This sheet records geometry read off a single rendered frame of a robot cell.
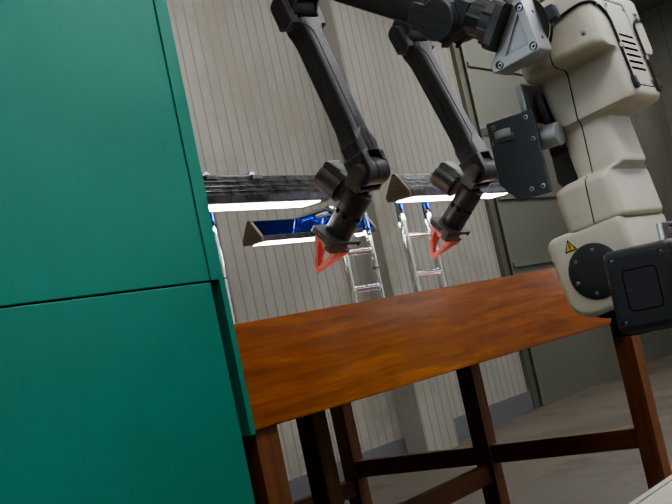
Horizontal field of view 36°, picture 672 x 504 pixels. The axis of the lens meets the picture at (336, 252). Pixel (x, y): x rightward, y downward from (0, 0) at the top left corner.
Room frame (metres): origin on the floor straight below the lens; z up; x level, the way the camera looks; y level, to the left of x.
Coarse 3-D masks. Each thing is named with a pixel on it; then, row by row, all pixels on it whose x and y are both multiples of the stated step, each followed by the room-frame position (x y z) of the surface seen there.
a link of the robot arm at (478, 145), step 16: (400, 32) 2.39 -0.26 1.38; (400, 48) 2.40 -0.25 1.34; (416, 48) 2.40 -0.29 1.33; (432, 48) 2.47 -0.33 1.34; (416, 64) 2.42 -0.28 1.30; (432, 64) 2.40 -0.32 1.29; (432, 80) 2.40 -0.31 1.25; (432, 96) 2.41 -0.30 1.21; (448, 96) 2.39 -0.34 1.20; (448, 112) 2.39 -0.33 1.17; (464, 112) 2.41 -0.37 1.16; (448, 128) 2.40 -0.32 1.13; (464, 128) 2.38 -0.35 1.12; (464, 144) 2.38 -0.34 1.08; (480, 144) 2.38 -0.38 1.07; (464, 160) 2.38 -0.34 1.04; (480, 160) 2.35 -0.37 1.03; (480, 176) 2.36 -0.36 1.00; (496, 176) 2.40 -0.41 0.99
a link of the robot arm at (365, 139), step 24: (288, 24) 2.05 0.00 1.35; (312, 24) 2.07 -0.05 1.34; (312, 48) 2.06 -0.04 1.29; (312, 72) 2.07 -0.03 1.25; (336, 72) 2.07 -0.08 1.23; (336, 96) 2.05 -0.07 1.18; (336, 120) 2.06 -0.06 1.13; (360, 120) 2.06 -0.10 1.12; (360, 144) 2.03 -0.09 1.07; (384, 168) 2.06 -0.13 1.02
